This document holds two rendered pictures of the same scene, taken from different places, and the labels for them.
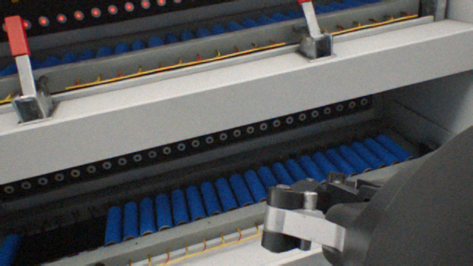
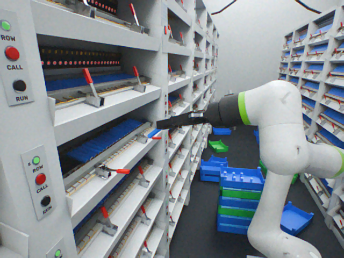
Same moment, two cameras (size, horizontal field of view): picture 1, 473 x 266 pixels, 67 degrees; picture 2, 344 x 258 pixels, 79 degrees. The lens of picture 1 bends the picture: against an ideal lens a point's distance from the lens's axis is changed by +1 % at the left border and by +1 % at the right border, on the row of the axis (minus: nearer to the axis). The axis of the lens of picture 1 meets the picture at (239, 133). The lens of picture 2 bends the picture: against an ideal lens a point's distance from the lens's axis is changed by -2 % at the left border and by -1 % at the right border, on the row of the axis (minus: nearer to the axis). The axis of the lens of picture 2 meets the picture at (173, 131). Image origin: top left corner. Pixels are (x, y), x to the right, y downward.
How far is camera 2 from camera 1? 0.56 m
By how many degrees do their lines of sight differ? 62
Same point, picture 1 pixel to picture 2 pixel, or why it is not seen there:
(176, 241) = (110, 153)
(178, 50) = (108, 85)
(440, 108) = (147, 108)
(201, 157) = not seen: hidden behind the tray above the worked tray
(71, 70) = (85, 89)
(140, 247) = (104, 156)
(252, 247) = (128, 151)
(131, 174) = not seen: hidden behind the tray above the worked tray
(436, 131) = (145, 115)
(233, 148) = not seen: hidden behind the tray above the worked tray
